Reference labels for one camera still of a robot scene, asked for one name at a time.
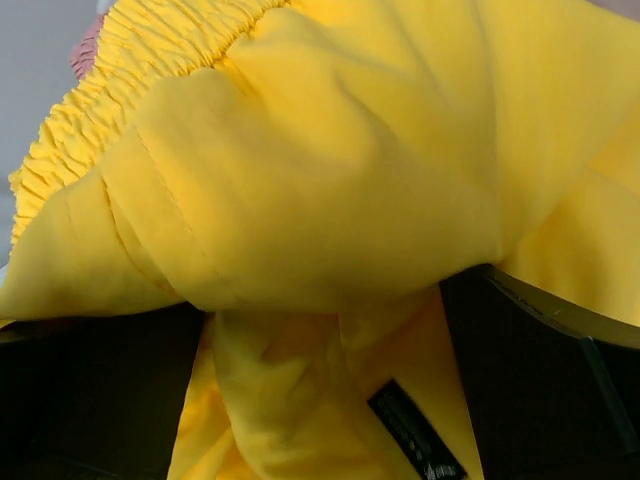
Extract yellow shorts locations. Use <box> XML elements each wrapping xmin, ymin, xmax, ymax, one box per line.
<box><xmin>1</xmin><ymin>1</ymin><xmax>639</xmax><ymax>479</ymax></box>

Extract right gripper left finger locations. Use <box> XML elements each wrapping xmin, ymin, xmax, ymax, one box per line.
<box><xmin>1</xmin><ymin>305</ymin><xmax>204</xmax><ymax>479</ymax></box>

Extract pink translucent plastic basin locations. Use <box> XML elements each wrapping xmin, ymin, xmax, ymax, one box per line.
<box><xmin>69</xmin><ymin>13</ymin><xmax>106</xmax><ymax>81</ymax></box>

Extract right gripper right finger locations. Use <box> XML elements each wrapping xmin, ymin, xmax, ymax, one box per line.
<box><xmin>440</xmin><ymin>265</ymin><xmax>639</xmax><ymax>480</ymax></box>

